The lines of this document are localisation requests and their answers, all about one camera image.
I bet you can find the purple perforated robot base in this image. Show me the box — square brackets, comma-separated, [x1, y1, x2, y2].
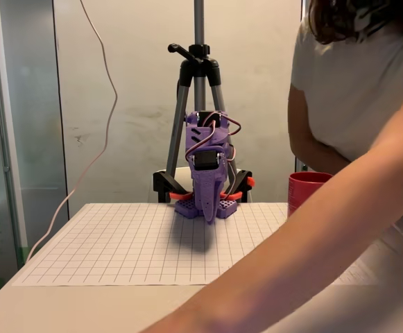
[174, 197, 239, 220]

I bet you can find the person's bare forearm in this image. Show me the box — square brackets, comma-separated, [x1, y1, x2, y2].
[145, 93, 403, 333]

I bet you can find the red plastic cup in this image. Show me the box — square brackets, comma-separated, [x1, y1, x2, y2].
[287, 171, 334, 220]

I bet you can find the orange black table clamp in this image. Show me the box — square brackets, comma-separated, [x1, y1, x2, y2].
[152, 169, 196, 204]
[221, 169, 257, 204]

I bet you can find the white grid paper sheet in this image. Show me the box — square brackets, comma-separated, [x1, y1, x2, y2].
[12, 203, 379, 287]

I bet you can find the person in white t-shirt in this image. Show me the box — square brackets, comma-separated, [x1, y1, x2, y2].
[287, 0, 403, 333]

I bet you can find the red white black servo cable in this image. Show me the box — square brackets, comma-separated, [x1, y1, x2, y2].
[227, 145, 239, 197]
[187, 110, 243, 164]

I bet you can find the pink cable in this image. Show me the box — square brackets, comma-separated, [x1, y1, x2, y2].
[25, 0, 119, 263]

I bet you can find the grey black camera tripod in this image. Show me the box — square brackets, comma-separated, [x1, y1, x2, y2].
[166, 0, 239, 205]

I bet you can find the grey metal door frame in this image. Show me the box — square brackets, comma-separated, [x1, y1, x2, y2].
[0, 0, 28, 270]

